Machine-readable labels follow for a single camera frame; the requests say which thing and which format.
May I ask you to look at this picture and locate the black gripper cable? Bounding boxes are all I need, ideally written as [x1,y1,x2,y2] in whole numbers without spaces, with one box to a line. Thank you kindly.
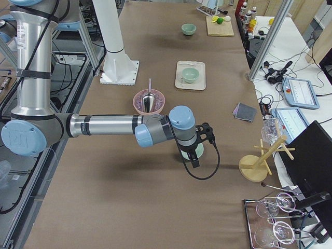
[177,140,221,180]

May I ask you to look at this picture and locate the green lime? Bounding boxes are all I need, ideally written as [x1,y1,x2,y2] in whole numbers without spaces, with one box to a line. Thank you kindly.
[216,17,224,24]

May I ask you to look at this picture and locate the metal ice scoop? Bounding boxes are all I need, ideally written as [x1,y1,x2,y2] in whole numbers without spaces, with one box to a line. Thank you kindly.
[141,78,155,113]

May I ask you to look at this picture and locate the white pedestal column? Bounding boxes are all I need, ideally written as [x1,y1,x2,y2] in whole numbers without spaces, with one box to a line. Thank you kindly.
[92,0,140,86]

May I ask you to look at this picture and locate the blue teach pendant far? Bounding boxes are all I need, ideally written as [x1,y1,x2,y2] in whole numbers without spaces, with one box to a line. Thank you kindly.
[283,78,320,109]

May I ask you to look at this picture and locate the pink bowl with ice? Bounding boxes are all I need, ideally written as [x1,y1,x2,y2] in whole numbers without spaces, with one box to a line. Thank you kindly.
[133,89,165,115]

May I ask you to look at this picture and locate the aluminium frame post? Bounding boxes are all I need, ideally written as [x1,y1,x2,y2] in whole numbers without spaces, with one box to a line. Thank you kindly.
[247,0,294,82]

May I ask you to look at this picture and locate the wooden cutting board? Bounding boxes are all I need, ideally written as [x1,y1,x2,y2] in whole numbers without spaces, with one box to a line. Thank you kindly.
[206,16,234,37]

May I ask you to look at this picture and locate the green bowl on tray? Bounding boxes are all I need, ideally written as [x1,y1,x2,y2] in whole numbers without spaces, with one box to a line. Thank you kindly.
[182,67,200,84]

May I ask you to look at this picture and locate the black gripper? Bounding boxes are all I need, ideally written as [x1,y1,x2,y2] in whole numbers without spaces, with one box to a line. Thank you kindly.
[180,122,216,168]

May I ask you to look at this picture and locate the blue teach pendant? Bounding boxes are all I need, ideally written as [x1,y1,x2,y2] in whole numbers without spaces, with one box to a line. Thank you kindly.
[271,107,309,144]
[283,78,320,109]

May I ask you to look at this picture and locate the crumpled plastic bottle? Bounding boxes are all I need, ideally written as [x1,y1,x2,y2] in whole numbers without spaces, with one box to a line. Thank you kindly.
[261,118,283,145]

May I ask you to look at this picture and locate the green bowl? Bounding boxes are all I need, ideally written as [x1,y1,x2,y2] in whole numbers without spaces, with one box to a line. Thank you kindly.
[181,143,204,160]
[182,67,200,84]
[181,23,197,36]

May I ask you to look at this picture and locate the wooden mug tree stand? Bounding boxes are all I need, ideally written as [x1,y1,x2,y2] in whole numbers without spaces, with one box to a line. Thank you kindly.
[239,127,295,182]

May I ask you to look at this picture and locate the black monitor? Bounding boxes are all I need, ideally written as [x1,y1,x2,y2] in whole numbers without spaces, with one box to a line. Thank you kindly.
[280,120,331,235]

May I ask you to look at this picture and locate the blue teach pendant near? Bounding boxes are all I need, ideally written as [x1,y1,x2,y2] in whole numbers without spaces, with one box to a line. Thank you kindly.
[271,107,309,144]

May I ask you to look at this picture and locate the beige rabbit tray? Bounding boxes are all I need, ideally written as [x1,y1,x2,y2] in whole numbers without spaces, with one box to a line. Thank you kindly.
[175,61,206,90]

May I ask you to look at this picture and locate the grey folded cloth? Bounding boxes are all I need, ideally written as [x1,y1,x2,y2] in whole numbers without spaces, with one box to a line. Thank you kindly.
[232,103,257,122]

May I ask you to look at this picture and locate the wire glass rack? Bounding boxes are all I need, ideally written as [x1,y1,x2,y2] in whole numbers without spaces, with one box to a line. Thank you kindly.
[243,192,320,248]

